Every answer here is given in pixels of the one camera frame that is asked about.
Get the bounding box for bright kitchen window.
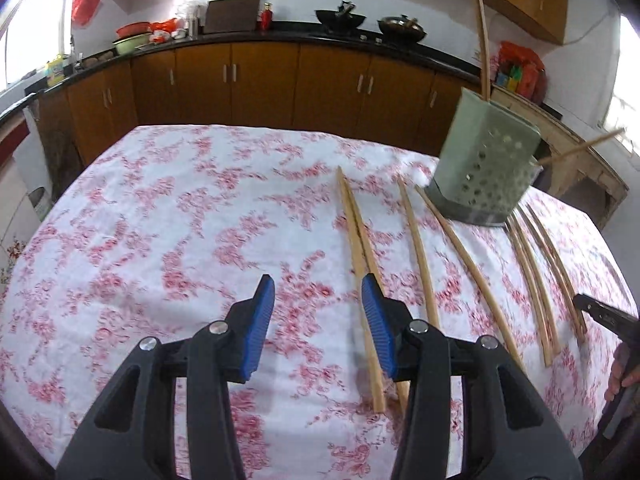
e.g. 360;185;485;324
0;0;76;91

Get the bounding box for wooden chopstick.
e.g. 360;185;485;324
504;217;553;368
468;0;493;102
396;175;442;331
513;210;562;358
340;175;412;411
523;203;588;346
415;185;526;373
537;129;627;166
336;166;387;415

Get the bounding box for red floral white tablecloth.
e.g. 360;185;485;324
0;124;640;480

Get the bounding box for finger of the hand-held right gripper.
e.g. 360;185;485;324
572;294;640;351

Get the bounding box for brown cutting board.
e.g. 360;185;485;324
204;0;262;35

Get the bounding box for red and white bag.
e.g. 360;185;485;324
150;17;183;43

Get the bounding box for worn beige wooden cabinet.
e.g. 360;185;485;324
492;85;630;226

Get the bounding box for dark pot with lid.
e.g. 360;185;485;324
377;15;428;43

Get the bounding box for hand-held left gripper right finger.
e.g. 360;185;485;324
361;273;586;480

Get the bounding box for brown wooden base cabinets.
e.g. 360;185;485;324
37;42;481;168

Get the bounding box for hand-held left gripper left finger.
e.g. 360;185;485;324
55;274;277;480

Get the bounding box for clear glass jar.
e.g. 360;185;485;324
177;2;207;38

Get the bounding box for green basin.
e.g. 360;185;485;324
112;32;153;57

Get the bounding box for hanging red plastic bag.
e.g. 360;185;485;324
72;0;106;26

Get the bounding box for yellow green bottles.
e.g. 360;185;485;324
45;54;71;86

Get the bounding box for red bag with colourful packets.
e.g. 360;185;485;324
492;40;548;106

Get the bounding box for black kitchen countertop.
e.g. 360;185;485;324
0;22;483;126

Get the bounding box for white appliance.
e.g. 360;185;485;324
0;105;53;281

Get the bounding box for person's right hand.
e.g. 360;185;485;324
604;342;640;403

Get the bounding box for barred side window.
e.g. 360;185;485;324
597;12;640;151

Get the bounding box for black gas stove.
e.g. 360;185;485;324
307;30;431;50

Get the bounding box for green perforated utensil holder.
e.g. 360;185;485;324
425;86;545;226

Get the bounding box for black wok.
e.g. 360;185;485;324
315;1;367;36

